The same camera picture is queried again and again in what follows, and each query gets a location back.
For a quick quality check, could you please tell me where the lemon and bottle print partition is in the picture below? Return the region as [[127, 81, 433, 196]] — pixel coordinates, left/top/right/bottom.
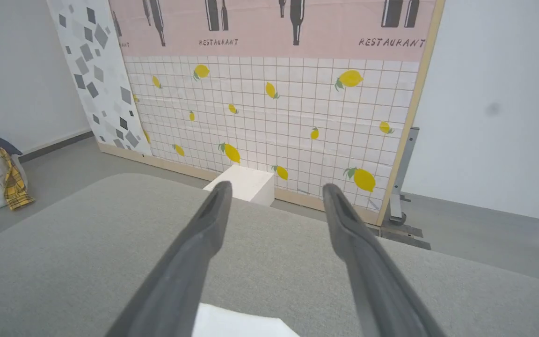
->
[[109, 0, 446, 227]]

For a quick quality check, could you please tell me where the yellow plaid cloth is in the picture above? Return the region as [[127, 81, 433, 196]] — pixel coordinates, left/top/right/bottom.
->
[[0, 138, 35, 211]]

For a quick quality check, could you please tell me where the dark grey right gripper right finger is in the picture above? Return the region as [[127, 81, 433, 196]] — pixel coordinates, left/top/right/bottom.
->
[[322, 183, 446, 337]]

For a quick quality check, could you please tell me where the white box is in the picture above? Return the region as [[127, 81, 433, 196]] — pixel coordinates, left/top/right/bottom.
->
[[203, 164, 276, 207]]

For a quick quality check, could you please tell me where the grey squares print panel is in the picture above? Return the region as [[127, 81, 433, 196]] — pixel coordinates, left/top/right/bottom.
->
[[47, 0, 153, 157]]

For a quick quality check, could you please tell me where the white T-shirt with grey trim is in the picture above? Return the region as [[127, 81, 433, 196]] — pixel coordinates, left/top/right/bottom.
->
[[191, 303, 301, 337]]

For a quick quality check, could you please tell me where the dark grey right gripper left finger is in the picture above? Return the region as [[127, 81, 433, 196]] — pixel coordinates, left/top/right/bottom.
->
[[105, 181, 233, 337]]

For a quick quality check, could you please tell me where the dark flat stand base plate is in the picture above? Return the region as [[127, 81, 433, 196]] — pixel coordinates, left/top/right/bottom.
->
[[368, 224, 432, 250]]

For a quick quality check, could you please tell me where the grey metal partition stand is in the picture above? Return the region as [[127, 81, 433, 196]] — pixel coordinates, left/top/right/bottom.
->
[[388, 126, 421, 227]]

